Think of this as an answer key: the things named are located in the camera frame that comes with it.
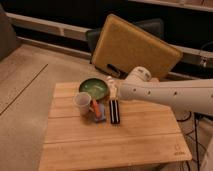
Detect grey sofa corner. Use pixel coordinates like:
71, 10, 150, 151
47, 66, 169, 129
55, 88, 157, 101
0, 4, 20, 61

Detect wooden folding table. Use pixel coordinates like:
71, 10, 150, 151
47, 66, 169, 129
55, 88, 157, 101
39, 82, 192, 171

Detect orange marker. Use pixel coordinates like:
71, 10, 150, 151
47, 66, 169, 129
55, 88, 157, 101
92, 99, 101, 118

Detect white ceramic cup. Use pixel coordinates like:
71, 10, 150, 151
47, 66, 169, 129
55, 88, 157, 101
73, 92, 92, 116

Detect green bowl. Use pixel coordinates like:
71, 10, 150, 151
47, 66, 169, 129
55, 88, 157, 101
79, 78, 109, 100

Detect black cables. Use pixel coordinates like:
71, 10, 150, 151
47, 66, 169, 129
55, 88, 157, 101
175, 111, 205, 171

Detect small white bottle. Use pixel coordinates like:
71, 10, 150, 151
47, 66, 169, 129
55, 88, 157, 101
107, 76, 118, 100

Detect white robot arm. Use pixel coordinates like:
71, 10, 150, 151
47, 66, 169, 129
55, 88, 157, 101
119, 66, 213, 117

